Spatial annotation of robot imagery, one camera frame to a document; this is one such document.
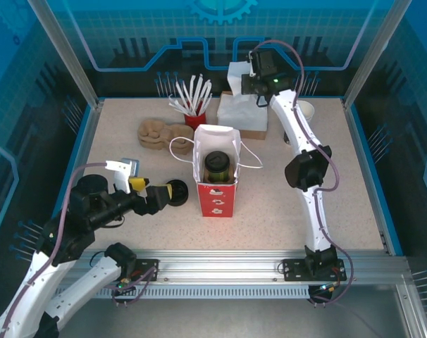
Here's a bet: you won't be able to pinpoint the slotted grey cable duct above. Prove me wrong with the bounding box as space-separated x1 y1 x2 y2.
44 285 311 300

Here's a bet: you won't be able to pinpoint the stack of pulp cup carriers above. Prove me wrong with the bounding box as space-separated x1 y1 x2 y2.
137 118 197 159

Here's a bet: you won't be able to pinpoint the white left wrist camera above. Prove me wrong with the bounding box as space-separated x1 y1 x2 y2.
106 158 141 194

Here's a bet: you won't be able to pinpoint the stack of paper cups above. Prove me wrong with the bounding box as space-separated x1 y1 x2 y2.
283 101 316 145

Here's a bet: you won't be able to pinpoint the red straw holder cup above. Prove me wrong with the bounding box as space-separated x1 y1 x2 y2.
184 113 208 127

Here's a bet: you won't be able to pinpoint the black plastic cup lid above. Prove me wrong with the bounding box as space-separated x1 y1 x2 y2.
204 151 230 170

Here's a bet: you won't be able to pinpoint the aluminium frame beam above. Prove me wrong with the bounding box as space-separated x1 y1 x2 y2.
33 249 410 284

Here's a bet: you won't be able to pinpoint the brown cardboard napkin box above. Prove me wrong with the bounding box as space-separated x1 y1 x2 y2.
216 90 270 141

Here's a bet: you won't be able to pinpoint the stack of black cup lids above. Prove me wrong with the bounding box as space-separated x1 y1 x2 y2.
166 179 189 207

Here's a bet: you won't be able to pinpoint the single white paper napkin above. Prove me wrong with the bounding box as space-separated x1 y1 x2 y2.
227 60 254 96

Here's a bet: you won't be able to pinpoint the aluminium frame post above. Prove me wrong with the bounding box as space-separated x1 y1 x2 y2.
342 0 414 110
26 0 104 109

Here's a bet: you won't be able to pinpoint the stack of white napkins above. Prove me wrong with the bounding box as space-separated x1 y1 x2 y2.
217 95 269 130

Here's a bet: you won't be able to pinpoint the bent white wrapped straw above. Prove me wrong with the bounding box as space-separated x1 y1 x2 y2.
168 94 190 115

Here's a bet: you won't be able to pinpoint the red paper bag white handles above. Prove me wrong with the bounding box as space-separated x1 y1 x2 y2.
169 124 264 218

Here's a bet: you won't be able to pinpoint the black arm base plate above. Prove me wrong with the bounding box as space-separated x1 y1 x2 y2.
282 258 347 282
128 258 160 282

